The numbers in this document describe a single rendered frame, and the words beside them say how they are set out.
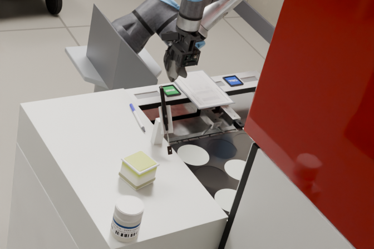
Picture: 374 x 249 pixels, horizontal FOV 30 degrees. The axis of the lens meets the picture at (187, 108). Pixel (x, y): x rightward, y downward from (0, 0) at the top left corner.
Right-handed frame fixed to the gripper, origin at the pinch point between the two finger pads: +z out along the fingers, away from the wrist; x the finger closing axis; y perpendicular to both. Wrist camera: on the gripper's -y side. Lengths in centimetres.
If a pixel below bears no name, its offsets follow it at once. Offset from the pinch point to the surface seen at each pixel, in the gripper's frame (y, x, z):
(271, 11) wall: -167, 197, 81
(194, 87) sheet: 1.0, 9.7, 4.9
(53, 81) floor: -145, 29, 101
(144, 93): -0.7, -8.8, 5.6
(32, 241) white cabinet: 15, -50, 44
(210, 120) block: 12.4, 10.4, 11.0
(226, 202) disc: 48.0, -6.8, 11.2
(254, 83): 3.3, 33.7, 5.2
